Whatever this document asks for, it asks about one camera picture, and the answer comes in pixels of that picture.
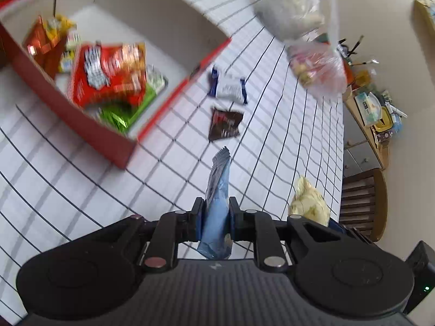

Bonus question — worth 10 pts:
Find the dark brown snack packet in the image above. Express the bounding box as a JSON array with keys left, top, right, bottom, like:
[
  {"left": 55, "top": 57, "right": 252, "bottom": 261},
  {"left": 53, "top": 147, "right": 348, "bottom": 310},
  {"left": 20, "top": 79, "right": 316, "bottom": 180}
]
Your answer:
[{"left": 208, "top": 107, "right": 244, "bottom": 142}]

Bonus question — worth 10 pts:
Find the checked white tablecloth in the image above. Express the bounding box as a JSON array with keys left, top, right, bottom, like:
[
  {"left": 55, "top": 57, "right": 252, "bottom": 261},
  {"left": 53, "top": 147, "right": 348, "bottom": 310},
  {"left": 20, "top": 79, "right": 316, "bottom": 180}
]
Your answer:
[{"left": 0, "top": 0, "right": 345, "bottom": 325}]

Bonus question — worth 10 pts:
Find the red cardboard box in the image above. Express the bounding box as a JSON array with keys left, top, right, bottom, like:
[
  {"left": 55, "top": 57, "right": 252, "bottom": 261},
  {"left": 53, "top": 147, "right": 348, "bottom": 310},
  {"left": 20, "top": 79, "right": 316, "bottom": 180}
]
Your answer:
[{"left": 0, "top": 0, "right": 233, "bottom": 170}]

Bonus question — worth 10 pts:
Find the grey cabinet with wooden top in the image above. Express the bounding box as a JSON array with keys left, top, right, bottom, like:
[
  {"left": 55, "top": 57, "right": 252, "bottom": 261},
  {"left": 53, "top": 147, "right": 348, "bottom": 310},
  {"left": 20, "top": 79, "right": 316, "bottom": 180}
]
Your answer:
[{"left": 341, "top": 85, "right": 391, "bottom": 177}]

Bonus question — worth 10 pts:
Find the clear bag with red contents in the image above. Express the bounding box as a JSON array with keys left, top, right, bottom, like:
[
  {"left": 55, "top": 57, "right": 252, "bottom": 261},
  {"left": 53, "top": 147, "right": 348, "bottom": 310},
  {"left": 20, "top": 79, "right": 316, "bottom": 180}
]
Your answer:
[{"left": 285, "top": 0, "right": 349, "bottom": 97}]

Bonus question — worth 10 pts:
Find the light blue snack packet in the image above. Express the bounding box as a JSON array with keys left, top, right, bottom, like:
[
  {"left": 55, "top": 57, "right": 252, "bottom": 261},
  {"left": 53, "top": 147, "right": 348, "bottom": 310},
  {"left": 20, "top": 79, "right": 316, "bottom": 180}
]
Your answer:
[{"left": 198, "top": 146, "right": 233, "bottom": 259}]

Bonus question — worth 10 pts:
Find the cream snack packet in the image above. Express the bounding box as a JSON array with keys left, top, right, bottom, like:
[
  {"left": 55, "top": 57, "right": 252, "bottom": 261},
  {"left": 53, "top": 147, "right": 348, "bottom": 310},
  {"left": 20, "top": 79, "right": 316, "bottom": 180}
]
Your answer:
[{"left": 288, "top": 175, "right": 331, "bottom": 226}]

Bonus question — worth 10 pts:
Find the clear bag with white contents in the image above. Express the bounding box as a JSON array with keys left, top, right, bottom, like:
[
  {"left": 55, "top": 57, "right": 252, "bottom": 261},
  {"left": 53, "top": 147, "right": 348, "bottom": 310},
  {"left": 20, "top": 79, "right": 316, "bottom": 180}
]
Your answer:
[{"left": 255, "top": 0, "right": 327, "bottom": 41}]

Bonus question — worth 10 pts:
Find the red snack packet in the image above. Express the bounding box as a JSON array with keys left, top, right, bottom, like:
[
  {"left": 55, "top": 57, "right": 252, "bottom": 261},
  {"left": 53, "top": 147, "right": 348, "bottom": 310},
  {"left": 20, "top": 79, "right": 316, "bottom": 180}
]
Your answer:
[{"left": 66, "top": 42, "right": 148, "bottom": 109}]

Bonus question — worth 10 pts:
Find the yellow snack packet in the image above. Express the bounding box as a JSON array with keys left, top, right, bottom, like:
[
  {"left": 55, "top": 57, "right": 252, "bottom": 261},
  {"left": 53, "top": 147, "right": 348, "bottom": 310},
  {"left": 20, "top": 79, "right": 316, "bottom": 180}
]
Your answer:
[{"left": 44, "top": 14, "right": 77, "bottom": 41}]

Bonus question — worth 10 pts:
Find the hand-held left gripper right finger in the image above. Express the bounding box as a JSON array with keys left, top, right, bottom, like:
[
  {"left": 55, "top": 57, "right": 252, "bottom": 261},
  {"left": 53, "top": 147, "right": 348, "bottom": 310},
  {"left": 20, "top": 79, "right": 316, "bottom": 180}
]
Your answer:
[{"left": 228, "top": 197, "right": 337, "bottom": 274}]

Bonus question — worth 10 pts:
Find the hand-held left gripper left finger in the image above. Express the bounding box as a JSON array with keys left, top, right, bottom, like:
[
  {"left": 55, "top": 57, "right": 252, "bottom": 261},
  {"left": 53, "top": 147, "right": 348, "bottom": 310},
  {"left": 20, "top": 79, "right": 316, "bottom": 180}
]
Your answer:
[{"left": 112, "top": 197, "right": 206, "bottom": 274}]

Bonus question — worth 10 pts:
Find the dark wooden chair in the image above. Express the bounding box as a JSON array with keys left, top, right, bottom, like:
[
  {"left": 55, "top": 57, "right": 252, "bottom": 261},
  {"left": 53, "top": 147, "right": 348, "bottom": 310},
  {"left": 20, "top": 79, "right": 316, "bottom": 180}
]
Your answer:
[{"left": 338, "top": 168, "right": 388, "bottom": 243}]

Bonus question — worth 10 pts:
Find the copper foil snack packet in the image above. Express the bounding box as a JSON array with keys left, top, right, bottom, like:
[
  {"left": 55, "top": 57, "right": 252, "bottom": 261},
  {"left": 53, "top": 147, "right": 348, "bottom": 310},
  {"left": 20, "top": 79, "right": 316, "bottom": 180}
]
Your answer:
[{"left": 23, "top": 15, "right": 69, "bottom": 79}]

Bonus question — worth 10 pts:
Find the blue and white snack packet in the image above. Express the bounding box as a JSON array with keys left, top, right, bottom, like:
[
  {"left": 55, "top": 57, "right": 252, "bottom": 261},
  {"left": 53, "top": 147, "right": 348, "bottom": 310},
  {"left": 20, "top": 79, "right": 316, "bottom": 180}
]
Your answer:
[{"left": 208, "top": 66, "right": 248, "bottom": 104}]

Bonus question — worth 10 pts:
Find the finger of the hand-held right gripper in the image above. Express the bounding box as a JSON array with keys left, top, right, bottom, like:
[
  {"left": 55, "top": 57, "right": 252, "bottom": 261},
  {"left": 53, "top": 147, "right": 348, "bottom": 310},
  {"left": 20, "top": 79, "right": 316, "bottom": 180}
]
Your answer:
[{"left": 328, "top": 220, "right": 347, "bottom": 235}]

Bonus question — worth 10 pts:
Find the green snack packet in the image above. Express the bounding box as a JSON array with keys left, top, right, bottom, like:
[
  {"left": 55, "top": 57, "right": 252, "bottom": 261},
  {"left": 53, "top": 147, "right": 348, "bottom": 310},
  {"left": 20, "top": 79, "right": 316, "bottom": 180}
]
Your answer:
[{"left": 98, "top": 86, "right": 157, "bottom": 134}]

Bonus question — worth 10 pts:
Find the yellow container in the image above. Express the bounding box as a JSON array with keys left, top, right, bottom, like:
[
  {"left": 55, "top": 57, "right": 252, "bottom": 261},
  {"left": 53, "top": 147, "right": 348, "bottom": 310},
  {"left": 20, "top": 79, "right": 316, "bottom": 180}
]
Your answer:
[{"left": 372, "top": 107, "right": 396, "bottom": 133}]

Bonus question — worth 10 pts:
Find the wooden wall shelf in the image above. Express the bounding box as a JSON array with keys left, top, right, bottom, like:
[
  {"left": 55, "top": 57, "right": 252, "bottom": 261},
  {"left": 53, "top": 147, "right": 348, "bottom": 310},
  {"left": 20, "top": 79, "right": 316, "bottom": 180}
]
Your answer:
[{"left": 413, "top": 0, "right": 435, "bottom": 41}]

